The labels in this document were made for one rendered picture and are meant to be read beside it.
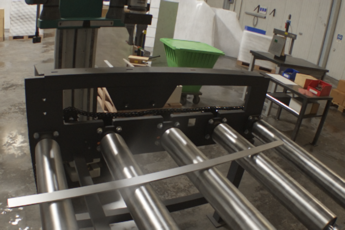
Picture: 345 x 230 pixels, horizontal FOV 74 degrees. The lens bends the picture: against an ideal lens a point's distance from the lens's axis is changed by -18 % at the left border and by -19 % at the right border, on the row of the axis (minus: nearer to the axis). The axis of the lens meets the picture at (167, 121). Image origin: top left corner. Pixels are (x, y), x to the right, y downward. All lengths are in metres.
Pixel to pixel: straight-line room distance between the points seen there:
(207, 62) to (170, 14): 1.38
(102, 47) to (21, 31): 5.07
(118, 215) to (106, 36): 3.35
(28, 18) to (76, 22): 7.28
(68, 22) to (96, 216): 1.30
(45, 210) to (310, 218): 0.92
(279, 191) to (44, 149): 0.96
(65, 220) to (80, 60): 1.61
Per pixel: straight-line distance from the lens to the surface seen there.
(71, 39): 2.15
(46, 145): 1.11
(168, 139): 1.25
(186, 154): 1.14
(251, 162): 1.24
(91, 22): 1.92
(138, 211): 0.85
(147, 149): 1.39
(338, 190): 1.33
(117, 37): 4.47
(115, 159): 1.05
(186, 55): 3.74
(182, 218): 2.12
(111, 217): 1.61
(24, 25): 9.17
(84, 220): 1.58
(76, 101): 2.31
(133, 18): 1.21
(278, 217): 2.43
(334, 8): 12.18
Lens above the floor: 1.49
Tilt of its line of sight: 25 degrees down
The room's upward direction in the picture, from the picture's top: 9 degrees clockwise
